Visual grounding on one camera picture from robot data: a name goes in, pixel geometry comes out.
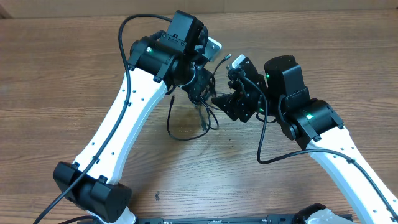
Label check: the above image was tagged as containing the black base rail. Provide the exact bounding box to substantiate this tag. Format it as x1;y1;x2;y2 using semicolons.
77;202;354;224

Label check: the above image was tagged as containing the thick black USB cable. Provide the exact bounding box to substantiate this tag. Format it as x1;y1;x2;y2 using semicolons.
186;53;233;131

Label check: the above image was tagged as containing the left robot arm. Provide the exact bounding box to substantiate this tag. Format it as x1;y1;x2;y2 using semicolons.
53;11;213;223

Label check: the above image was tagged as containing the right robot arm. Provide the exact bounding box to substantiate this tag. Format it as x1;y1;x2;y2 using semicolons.
211;55;397;223

